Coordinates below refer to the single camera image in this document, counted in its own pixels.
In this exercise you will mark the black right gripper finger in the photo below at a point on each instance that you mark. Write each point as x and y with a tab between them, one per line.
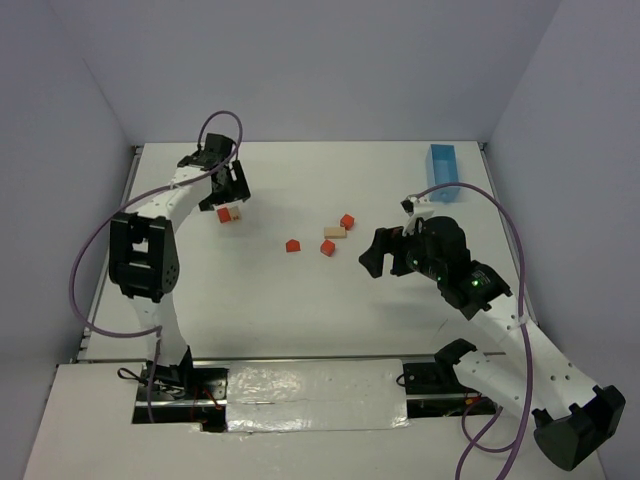
387	240
373	259

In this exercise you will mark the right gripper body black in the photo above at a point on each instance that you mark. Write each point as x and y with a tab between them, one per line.
397	251

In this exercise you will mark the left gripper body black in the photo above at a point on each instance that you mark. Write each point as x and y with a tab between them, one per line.
226	185

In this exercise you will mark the natural wood cube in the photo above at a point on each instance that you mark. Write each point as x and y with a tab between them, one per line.
235	213

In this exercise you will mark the red cube block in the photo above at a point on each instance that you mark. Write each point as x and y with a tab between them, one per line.
328	247
224	215
347	222

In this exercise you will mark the blue plastic box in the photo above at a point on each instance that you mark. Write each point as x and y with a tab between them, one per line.
441	168

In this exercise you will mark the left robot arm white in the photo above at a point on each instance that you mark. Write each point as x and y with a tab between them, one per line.
143	255

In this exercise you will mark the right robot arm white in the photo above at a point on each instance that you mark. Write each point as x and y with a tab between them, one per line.
572	415

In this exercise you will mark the natural flat wood block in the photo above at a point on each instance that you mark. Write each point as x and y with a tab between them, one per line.
335	232

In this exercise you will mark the red house-shaped block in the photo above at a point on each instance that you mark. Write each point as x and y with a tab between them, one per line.
292	246

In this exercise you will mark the silver foil tape sheet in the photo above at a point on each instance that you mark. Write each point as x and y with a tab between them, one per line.
350	395

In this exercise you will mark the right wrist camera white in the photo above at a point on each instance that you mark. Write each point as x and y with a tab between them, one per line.
417	208

